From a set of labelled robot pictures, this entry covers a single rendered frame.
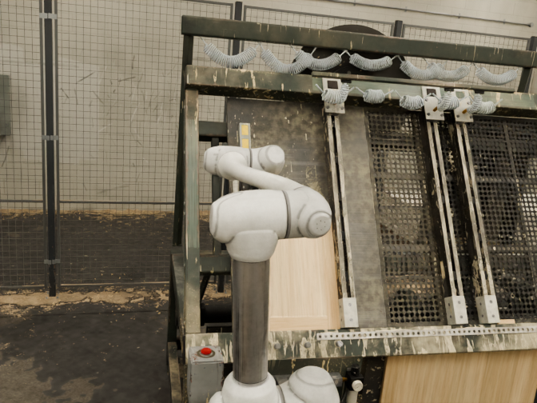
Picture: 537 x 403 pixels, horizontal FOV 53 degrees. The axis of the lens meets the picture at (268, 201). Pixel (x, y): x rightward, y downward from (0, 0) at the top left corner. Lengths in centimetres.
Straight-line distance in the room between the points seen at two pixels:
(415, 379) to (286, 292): 90
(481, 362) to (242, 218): 198
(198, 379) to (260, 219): 85
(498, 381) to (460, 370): 25
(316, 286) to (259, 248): 105
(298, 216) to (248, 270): 20
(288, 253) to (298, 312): 26
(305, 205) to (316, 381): 54
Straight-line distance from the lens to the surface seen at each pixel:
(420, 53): 338
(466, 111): 292
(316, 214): 136
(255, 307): 147
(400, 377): 287
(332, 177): 251
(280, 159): 190
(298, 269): 239
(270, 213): 136
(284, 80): 262
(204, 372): 203
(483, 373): 311
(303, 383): 165
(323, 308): 240
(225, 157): 187
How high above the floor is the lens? 196
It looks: 14 degrees down
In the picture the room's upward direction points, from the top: 5 degrees clockwise
